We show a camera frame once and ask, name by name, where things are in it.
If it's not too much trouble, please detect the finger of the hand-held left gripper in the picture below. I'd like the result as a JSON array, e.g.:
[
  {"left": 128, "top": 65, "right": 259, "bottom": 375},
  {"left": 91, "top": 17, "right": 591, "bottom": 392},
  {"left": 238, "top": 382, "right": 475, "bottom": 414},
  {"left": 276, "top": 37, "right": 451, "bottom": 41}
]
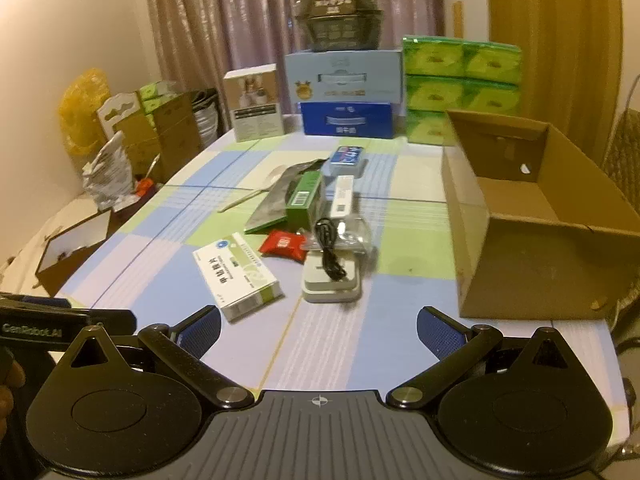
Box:
[{"left": 0, "top": 292, "right": 72, "bottom": 311}]

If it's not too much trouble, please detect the light blue carton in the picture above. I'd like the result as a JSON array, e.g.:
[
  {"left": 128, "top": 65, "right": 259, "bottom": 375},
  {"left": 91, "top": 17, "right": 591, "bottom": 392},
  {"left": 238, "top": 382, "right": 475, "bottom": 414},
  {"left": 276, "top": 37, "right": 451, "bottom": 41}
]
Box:
[{"left": 284, "top": 50, "right": 405, "bottom": 111}]

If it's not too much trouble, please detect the white green medicine box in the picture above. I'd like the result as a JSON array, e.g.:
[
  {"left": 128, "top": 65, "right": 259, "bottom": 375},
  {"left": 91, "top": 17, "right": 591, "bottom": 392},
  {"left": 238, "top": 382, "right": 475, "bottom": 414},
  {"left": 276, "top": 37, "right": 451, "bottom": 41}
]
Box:
[{"left": 192, "top": 232, "right": 285, "bottom": 323}]

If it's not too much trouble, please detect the blue white box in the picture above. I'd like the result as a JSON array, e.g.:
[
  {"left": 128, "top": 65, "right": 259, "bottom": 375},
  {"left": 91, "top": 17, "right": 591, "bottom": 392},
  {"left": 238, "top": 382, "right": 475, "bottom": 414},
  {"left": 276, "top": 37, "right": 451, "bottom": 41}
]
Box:
[{"left": 322, "top": 145, "right": 368, "bottom": 178}]

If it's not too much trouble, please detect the checked cloth desktop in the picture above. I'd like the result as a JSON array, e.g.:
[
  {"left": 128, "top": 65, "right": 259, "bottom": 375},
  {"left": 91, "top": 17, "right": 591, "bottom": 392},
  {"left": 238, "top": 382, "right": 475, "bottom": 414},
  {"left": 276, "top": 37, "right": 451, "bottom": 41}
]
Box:
[{"left": 50, "top": 132, "right": 633, "bottom": 453}]

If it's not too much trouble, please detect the person's left hand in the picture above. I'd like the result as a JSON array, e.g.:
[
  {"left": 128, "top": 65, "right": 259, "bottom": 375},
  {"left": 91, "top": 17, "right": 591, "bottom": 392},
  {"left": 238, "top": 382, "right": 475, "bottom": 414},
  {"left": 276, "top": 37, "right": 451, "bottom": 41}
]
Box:
[{"left": 0, "top": 359, "right": 26, "bottom": 427}]

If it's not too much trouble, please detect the beige pet print box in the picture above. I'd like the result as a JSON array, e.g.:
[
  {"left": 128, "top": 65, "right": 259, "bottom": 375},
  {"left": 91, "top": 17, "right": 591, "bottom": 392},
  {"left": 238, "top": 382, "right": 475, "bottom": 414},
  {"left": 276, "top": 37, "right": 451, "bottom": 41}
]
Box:
[{"left": 222, "top": 64, "right": 285, "bottom": 143}]

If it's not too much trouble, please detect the clear plastic box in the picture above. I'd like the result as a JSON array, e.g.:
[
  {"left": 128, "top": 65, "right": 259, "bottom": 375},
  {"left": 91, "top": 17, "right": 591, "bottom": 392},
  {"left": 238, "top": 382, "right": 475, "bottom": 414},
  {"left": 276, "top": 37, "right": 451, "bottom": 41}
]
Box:
[{"left": 330, "top": 214, "right": 376, "bottom": 257}]

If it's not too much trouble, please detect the small white lined cardboard box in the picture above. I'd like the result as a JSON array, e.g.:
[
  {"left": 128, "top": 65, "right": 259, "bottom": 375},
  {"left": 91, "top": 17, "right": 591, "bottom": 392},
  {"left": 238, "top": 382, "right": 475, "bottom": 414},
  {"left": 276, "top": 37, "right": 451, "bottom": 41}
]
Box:
[{"left": 35, "top": 208, "right": 113, "bottom": 297}]

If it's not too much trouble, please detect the cardboard box with white flap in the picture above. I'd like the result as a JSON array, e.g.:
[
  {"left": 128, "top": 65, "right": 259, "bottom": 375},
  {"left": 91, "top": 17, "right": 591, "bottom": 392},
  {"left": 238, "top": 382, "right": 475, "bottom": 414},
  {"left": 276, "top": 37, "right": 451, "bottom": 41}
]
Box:
[{"left": 96, "top": 92, "right": 163, "bottom": 181}]

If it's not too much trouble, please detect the wooden stick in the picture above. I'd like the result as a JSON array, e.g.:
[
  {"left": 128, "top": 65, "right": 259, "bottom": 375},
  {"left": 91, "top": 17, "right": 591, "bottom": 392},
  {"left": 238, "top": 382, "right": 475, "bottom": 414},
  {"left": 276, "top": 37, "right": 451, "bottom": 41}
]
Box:
[{"left": 220, "top": 186, "right": 273, "bottom": 213}]

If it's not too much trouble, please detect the yellow plastic bag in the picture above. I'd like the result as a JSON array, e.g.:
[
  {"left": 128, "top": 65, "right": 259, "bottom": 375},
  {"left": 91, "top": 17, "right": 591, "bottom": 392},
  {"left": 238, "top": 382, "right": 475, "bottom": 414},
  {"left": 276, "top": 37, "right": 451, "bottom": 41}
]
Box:
[{"left": 59, "top": 67, "right": 111, "bottom": 156}]

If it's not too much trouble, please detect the dark blue carton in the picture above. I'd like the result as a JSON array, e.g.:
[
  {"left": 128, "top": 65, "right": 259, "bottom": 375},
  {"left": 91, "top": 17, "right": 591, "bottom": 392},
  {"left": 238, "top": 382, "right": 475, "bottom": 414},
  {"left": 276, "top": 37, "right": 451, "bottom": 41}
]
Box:
[{"left": 299, "top": 101, "right": 396, "bottom": 138}]

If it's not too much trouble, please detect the silver foil bag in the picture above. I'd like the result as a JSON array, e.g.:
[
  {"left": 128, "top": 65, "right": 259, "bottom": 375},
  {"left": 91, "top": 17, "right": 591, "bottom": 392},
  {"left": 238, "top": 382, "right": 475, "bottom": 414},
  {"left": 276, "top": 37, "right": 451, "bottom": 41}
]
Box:
[{"left": 244, "top": 159, "right": 326, "bottom": 235}]

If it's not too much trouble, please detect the long white box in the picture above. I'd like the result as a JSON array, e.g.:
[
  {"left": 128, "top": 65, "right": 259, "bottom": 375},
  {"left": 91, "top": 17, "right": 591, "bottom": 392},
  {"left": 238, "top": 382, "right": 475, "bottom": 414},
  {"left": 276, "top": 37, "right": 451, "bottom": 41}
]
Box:
[{"left": 327, "top": 176, "right": 356, "bottom": 221}]

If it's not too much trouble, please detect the dark plastic basket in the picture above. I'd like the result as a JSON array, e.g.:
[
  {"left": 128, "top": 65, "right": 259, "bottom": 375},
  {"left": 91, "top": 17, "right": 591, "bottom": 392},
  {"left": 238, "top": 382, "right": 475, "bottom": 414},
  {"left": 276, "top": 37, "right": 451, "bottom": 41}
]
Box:
[{"left": 295, "top": 0, "right": 385, "bottom": 53}]

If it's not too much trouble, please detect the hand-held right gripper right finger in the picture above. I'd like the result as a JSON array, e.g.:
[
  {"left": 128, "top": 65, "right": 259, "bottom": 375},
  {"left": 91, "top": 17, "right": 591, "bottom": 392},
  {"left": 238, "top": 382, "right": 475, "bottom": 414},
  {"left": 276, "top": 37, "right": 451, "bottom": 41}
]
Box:
[{"left": 385, "top": 305, "right": 582, "bottom": 409}]

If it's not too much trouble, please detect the plain brown cardboard box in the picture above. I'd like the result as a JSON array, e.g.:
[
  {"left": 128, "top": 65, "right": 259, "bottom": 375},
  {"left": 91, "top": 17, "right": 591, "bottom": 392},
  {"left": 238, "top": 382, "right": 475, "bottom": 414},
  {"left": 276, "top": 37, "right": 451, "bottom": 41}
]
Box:
[{"left": 150, "top": 89, "right": 207, "bottom": 183}]

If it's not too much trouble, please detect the wooden door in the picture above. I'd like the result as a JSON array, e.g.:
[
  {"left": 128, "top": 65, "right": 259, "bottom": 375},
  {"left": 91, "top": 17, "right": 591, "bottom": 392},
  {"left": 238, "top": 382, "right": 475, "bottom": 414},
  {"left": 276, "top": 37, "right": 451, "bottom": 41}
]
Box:
[{"left": 487, "top": 0, "right": 623, "bottom": 133}]

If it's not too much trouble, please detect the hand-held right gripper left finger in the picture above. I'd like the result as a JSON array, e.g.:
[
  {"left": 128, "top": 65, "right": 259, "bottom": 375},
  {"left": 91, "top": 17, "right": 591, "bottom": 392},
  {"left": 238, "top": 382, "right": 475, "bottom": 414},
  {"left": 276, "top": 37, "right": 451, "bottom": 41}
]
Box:
[{"left": 59, "top": 305, "right": 255, "bottom": 410}]

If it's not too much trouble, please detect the small green packet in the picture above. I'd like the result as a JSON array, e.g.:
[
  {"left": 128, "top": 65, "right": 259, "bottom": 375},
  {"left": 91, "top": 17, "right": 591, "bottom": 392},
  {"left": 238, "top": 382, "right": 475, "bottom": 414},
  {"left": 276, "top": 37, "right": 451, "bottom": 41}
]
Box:
[{"left": 139, "top": 81, "right": 177, "bottom": 113}]

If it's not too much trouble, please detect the bundle of green tissue packs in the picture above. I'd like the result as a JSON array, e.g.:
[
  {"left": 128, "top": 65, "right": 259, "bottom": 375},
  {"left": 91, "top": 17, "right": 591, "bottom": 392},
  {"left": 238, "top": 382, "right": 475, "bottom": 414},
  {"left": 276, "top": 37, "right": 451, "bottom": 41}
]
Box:
[{"left": 402, "top": 35, "right": 523, "bottom": 147}]

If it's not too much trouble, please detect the red packet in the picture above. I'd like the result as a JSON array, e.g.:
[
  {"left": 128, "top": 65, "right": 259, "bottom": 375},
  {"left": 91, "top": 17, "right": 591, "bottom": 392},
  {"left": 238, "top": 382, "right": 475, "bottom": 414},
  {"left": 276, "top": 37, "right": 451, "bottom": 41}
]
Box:
[{"left": 259, "top": 230, "right": 307, "bottom": 262}]

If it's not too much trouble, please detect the pink curtain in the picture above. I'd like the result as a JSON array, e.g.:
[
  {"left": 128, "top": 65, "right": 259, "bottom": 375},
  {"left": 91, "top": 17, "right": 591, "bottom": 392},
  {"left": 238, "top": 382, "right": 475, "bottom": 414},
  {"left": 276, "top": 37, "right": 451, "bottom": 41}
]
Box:
[{"left": 142, "top": 0, "right": 446, "bottom": 106}]

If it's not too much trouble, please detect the crumpled silver bag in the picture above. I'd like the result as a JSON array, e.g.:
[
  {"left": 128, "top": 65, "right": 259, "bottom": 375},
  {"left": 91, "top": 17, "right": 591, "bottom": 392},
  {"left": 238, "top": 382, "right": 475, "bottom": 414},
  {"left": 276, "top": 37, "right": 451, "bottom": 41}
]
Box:
[{"left": 81, "top": 131, "right": 136, "bottom": 211}]

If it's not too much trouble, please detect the thin black cable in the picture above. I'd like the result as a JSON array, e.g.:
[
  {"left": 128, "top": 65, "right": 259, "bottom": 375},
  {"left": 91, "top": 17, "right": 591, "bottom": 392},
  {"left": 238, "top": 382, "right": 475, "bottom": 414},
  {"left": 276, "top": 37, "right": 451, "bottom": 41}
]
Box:
[{"left": 314, "top": 217, "right": 347, "bottom": 283}]

